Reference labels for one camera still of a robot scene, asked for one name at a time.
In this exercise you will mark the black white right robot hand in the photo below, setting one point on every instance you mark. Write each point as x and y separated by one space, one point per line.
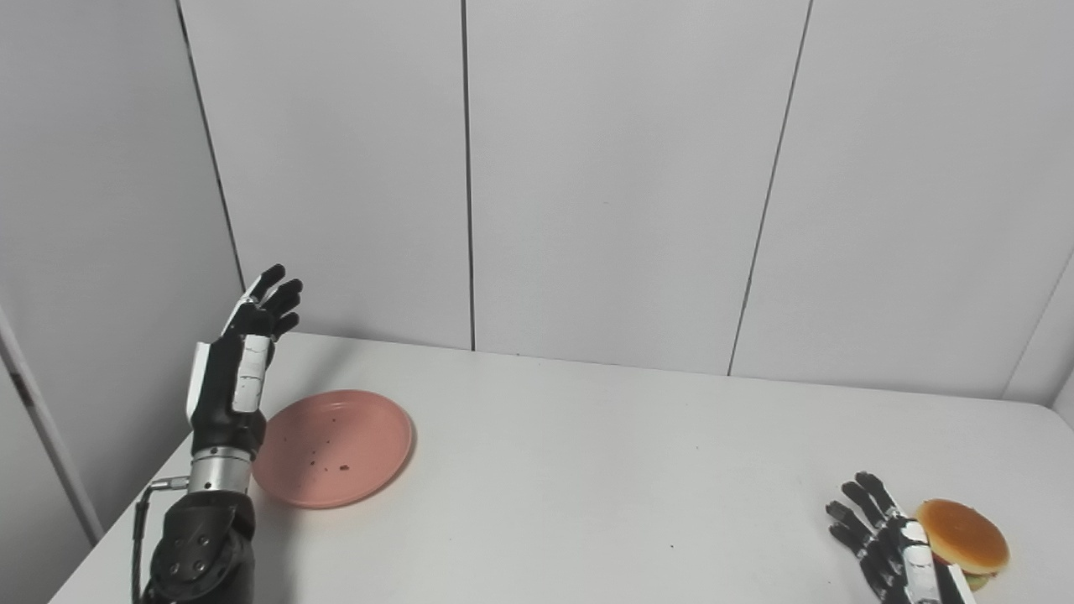
902 562

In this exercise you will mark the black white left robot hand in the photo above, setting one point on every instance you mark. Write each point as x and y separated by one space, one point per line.
222 394

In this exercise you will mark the toy hamburger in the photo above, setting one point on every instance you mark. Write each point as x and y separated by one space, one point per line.
965 537

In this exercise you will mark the pink round plate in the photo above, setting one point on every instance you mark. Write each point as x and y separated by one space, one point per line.
336 445

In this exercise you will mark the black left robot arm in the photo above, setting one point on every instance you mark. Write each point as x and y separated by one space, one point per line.
201 545

